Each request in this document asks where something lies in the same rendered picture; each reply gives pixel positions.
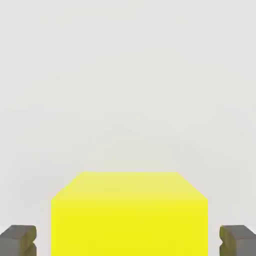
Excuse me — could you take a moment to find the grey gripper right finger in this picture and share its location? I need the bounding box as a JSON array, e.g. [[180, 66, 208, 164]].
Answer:
[[219, 224, 256, 256]]

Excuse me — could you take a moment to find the small yellow cube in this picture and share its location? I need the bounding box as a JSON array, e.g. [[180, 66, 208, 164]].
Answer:
[[50, 171, 209, 256]]

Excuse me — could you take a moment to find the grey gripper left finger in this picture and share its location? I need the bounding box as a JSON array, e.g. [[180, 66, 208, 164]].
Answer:
[[0, 224, 38, 256]]

